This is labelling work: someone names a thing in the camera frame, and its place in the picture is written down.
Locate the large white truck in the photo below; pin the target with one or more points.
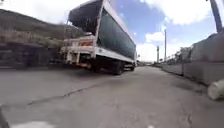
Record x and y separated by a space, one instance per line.
110 40

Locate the grey asphalt road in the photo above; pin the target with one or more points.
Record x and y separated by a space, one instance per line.
133 100

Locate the short distant pole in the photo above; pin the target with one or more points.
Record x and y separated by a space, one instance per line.
158 53

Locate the tall pole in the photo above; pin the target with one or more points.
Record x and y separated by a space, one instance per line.
165 43

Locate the pale round concrete block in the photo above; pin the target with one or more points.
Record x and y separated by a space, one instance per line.
216 90

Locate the leaning dark pole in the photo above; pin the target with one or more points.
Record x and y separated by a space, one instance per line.
216 15

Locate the dark stone retaining wall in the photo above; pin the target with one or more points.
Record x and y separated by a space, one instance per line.
26 43

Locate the grey concrete wall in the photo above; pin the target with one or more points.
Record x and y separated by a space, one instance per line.
203 63

